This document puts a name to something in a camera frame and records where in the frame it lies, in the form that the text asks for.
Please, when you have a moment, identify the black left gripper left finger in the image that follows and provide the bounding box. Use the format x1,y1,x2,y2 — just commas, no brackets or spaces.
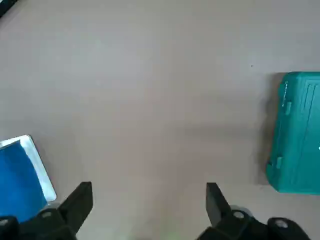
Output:
0,181,94,240

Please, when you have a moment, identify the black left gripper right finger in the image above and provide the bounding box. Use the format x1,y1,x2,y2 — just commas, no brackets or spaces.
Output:
196,182,312,240

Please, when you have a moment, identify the green plastic toolbox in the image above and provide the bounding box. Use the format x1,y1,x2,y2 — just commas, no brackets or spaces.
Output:
265,71,320,195

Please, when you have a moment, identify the blue cloth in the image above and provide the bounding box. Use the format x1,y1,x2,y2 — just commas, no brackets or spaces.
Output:
0,139,48,224

